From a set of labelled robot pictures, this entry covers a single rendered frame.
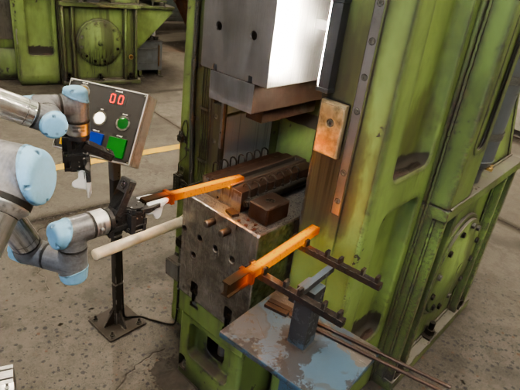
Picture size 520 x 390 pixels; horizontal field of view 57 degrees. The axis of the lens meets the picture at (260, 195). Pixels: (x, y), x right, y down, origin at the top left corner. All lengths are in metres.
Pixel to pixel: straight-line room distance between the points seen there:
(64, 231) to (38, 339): 1.29
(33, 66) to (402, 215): 5.10
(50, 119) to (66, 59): 4.86
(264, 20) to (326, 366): 1.01
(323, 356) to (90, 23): 5.29
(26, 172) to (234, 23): 0.80
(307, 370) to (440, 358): 1.38
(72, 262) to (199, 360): 0.96
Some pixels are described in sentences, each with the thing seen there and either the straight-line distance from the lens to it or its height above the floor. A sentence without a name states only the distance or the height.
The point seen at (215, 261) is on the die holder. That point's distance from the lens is 1.77.
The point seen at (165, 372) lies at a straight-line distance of 2.34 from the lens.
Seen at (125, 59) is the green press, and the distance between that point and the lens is 6.43.
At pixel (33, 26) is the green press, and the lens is 6.27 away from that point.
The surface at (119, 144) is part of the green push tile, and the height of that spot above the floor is 1.02.
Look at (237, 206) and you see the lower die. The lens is 1.68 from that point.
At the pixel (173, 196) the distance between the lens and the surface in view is 1.50.
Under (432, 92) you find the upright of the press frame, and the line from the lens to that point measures 1.75.
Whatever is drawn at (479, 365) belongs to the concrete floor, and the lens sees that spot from 2.81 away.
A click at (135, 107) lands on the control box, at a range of 1.90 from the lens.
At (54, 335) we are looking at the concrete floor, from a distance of 2.57.
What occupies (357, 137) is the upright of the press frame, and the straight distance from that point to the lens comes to 1.48.
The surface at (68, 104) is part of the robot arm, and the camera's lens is 1.60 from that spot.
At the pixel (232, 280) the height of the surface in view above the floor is 0.98.
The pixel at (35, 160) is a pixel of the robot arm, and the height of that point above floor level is 1.31.
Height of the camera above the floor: 1.74
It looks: 27 degrees down
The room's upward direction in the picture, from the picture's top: 8 degrees clockwise
